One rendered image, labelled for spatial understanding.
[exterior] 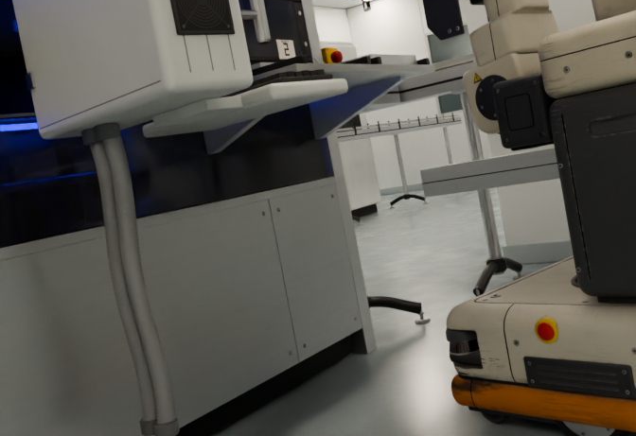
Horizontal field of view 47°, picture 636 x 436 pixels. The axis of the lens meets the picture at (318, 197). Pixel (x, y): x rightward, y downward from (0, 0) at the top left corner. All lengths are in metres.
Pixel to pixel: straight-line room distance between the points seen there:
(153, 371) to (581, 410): 0.83
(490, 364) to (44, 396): 0.93
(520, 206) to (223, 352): 2.02
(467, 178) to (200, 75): 1.98
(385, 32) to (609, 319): 10.08
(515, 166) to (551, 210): 0.65
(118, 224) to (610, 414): 1.00
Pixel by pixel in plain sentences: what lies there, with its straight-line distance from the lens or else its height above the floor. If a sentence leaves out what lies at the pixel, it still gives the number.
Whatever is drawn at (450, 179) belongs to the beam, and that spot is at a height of 0.49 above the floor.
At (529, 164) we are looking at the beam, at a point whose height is 0.50.
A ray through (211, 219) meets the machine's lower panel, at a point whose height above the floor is 0.56.
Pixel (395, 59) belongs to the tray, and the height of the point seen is 0.90.
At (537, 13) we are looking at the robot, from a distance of 1.84.
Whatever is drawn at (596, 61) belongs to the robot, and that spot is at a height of 0.74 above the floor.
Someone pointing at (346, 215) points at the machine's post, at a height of 0.47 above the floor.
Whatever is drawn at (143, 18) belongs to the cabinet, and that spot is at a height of 0.93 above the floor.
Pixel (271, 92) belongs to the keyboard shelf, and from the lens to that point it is 1.31.
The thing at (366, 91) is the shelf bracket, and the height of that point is 0.84.
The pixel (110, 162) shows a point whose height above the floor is 0.73.
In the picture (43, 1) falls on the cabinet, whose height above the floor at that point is 1.05.
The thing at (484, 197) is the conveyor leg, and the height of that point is 0.40.
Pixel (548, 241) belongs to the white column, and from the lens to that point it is 3.60.
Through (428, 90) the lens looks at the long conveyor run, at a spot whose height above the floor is 0.87.
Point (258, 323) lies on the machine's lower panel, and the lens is 2.06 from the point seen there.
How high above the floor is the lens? 0.65
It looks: 2 degrees down
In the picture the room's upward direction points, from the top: 11 degrees counter-clockwise
